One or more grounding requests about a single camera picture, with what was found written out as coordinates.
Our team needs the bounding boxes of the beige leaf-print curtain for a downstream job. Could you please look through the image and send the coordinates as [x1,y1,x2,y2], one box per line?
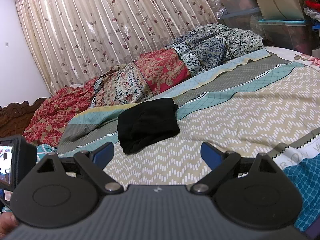
[15,0,216,94]

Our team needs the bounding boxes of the patchwork floral quilt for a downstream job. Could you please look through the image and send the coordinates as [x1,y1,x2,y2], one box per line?
[23,23,264,147]

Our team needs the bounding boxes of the white rose-print blanket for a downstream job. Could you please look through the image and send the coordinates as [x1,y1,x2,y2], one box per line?
[265,47,320,71]

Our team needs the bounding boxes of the teal wave-pattern pillow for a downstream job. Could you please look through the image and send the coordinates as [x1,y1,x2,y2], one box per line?
[36,144,57,163]

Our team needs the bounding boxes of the clear plastic storage bin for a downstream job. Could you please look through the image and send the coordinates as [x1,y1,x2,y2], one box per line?
[217,0,262,32]

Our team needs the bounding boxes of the teal-lid plastic storage bin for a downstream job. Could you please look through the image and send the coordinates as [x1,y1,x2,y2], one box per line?
[259,20,319,55]

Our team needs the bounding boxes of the patterned bed sheet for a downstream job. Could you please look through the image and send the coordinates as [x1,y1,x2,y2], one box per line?
[55,49,319,231]

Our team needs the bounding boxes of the person's left hand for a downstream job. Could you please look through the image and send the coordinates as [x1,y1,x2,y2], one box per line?
[0,212,19,239]

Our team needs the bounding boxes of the carved wooden headboard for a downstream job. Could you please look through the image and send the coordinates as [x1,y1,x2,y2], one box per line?
[0,98,46,138]

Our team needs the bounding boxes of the black pants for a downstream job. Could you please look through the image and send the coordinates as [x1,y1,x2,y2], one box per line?
[117,98,180,155]

